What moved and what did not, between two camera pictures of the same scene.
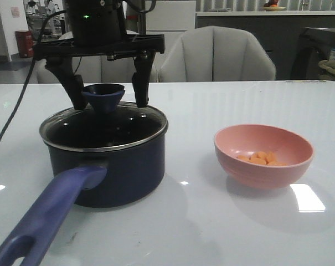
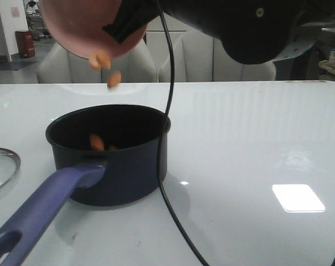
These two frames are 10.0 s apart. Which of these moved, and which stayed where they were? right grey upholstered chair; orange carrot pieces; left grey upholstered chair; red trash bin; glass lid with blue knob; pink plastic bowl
Moved: glass lid with blue knob; pink plastic bowl; orange carrot pieces
Stayed: left grey upholstered chair; right grey upholstered chair; red trash bin
